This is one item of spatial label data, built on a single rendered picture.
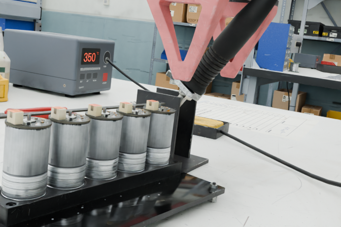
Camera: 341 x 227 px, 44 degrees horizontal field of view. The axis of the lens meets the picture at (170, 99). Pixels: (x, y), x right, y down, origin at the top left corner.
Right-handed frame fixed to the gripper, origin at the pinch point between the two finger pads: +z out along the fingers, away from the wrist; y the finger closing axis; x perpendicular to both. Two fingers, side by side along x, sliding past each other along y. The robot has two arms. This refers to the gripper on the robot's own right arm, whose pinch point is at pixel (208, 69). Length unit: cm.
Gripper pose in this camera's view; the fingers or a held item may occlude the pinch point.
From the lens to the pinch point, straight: 37.3
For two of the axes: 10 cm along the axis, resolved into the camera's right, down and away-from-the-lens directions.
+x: 8.6, 1.8, -4.8
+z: -1.2, 9.8, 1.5
